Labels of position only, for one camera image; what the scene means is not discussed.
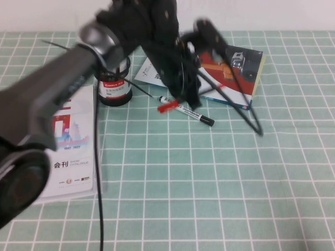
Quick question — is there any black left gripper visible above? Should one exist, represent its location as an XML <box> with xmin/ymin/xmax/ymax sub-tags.
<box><xmin>143</xmin><ymin>44</ymin><xmax>204</xmax><ymax>111</ymax></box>

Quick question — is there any red black marker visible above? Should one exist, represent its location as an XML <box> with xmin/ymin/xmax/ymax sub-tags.
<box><xmin>157</xmin><ymin>83</ymin><xmax>226</xmax><ymax>114</ymax></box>

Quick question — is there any black mesh pen holder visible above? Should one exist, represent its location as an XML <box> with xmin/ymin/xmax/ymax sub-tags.
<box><xmin>94</xmin><ymin>56</ymin><xmax>133</xmax><ymax>107</ymax></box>

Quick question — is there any white marker black cap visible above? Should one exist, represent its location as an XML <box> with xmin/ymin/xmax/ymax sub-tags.
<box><xmin>158</xmin><ymin>95</ymin><xmax>215</xmax><ymax>127</ymax></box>

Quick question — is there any black zip tie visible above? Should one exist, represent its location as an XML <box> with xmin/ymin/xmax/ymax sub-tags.
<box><xmin>41</xmin><ymin>39</ymin><xmax>70</xmax><ymax>51</ymax></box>
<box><xmin>125</xmin><ymin>79</ymin><xmax>154</xmax><ymax>98</ymax></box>

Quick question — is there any white red robot book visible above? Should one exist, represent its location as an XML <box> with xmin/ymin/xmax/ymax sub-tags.
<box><xmin>133</xmin><ymin>44</ymin><xmax>266</xmax><ymax>111</ymax></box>

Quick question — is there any white zip tie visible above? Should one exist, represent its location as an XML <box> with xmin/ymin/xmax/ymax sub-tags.
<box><xmin>78</xmin><ymin>43</ymin><xmax>107</xmax><ymax>65</ymax></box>

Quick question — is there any green checked tablecloth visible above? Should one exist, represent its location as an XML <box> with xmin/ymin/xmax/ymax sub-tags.
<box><xmin>0</xmin><ymin>30</ymin><xmax>335</xmax><ymax>251</ymax></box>

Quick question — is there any white show catalogue booklet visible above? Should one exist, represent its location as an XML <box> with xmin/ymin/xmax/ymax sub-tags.
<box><xmin>33</xmin><ymin>83</ymin><xmax>103</xmax><ymax>204</ymax></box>

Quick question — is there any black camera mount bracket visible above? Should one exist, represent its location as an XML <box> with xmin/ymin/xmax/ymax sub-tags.
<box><xmin>179</xmin><ymin>30</ymin><xmax>199</xmax><ymax>47</ymax></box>

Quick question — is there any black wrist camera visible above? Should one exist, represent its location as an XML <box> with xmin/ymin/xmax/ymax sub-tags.
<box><xmin>193</xmin><ymin>17</ymin><xmax>228</xmax><ymax>53</ymax></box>

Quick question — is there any black camera cable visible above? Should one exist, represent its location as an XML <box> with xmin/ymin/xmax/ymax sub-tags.
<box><xmin>93</xmin><ymin>39</ymin><xmax>264</xmax><ymax>251</ymax></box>

